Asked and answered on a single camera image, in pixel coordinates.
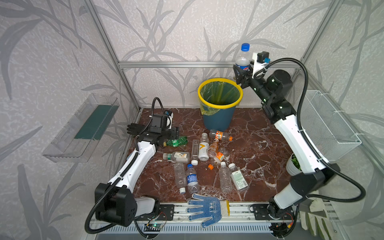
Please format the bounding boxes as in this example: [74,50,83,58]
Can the blue label pepsi bottle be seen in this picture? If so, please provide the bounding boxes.
[235,43,251,72]

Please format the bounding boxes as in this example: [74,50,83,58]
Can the green plastic bottle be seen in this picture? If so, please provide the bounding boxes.
[163,136,188,148]

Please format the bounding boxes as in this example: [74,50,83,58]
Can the clear bottle blue label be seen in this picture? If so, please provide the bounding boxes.
[186,164,200,194]

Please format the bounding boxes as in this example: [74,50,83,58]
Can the orange label bottle top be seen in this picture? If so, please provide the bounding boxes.
[209,129,233,142]

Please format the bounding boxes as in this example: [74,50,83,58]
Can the orange liquid bottle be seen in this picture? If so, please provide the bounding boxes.
[208,138,219,158]

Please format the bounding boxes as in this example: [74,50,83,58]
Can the orange cap label bottle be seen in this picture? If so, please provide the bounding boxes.
[208,148,230,170]

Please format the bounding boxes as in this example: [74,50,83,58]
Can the green white label bottle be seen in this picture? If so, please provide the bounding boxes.
[229,163,249,191]

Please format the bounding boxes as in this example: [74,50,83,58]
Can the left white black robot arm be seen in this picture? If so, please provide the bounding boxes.
[85,124,180,234]

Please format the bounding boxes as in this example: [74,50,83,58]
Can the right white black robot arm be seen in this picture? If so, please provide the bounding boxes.
[233,58,367,220]

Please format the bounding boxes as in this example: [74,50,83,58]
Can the teal bin with yellow rim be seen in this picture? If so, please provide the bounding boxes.
[198,78,244,132]

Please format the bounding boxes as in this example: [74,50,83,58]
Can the black green work glove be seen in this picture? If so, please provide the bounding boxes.
[127,123,148,136]

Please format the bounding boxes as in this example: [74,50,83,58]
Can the slim clear bottle white cap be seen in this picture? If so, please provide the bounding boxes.
[191,140,199,166]

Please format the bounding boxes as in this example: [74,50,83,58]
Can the white yellow label bottle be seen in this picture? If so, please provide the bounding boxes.
[198,133,210,162]

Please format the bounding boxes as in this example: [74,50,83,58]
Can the blue dotted knit glove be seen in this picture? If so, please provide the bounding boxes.
[186,194,230,229]

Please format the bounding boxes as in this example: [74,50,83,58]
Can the green circuit board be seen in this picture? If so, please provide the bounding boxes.
[144,222,166,232]

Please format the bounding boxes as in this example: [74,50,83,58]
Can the potted plant red flowers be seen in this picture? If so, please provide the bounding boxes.
[286,153,302,177]

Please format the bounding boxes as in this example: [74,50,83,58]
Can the white green striped glove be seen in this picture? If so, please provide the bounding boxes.
[299,199,336,240]

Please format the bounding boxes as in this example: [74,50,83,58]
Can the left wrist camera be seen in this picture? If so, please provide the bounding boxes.
[165,110,174,129]

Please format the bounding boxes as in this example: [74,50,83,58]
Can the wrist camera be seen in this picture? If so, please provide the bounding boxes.
[253,51,271,77]
[165,110,174,129]

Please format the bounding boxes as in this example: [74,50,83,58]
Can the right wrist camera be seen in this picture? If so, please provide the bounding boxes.
[253,51,271,77]

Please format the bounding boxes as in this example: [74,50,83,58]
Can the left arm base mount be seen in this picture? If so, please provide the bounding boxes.
[136,204,175,221]

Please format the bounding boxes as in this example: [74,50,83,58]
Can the clear plastic wall tray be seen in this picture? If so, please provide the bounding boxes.
[42,94,120,163]

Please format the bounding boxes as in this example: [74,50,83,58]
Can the white wire mesh basket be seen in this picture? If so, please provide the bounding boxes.
[301,90,362,162]

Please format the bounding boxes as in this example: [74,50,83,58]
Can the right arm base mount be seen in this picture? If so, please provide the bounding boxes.
[249,203,294,221]

